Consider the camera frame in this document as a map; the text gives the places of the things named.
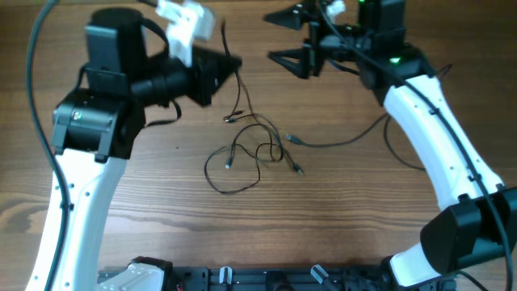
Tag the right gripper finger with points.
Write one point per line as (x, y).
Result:
(296, 61)
(293, 17)

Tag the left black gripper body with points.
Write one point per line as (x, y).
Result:
(202, 73)

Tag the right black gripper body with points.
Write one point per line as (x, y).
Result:
(328, 43)

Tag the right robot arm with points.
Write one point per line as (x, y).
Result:
(477, 212)

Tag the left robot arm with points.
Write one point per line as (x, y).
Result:
(132, 64)

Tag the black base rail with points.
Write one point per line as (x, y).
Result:
(360, 278)

